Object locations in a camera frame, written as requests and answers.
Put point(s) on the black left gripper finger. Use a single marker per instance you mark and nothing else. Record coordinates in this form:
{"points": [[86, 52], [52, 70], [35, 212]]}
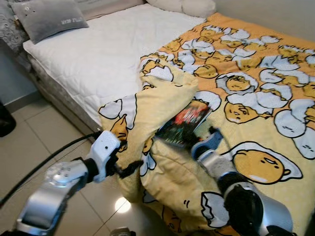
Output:
{"points": [[118, 144], [130, 168]]}

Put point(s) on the dark red cover book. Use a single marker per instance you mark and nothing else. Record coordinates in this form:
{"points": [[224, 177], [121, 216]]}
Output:
{"points": [[184, 123]]}

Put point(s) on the grey little bear pillow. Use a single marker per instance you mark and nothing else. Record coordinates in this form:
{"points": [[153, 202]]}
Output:
{"points": [[47, 18]]}

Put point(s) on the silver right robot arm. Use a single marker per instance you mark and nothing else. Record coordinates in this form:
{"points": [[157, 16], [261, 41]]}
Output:
{"points": [[246, 196]]}

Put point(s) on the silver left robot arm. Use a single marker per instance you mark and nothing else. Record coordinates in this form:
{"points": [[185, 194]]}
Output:
{"points": [[47, 194]]}

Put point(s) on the yellow egg cartoon quilt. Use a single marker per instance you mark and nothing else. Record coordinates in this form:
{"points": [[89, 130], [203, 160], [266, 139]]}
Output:
{"points": [[256, 98]]}

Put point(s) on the white quilted mattress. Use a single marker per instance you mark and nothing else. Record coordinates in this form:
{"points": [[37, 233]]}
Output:
{"points": [[108, 54]]}

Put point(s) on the beige bolster pillow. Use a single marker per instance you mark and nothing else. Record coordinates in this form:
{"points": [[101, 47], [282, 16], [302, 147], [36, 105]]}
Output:
{"points": [[184, 7]]}

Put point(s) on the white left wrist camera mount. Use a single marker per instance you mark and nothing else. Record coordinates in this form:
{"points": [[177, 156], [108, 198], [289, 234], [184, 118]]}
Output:
{"points": [[104, 152]]}

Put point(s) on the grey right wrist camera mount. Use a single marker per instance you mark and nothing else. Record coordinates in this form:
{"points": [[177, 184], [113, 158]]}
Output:
{"points": [[206, 146]]}

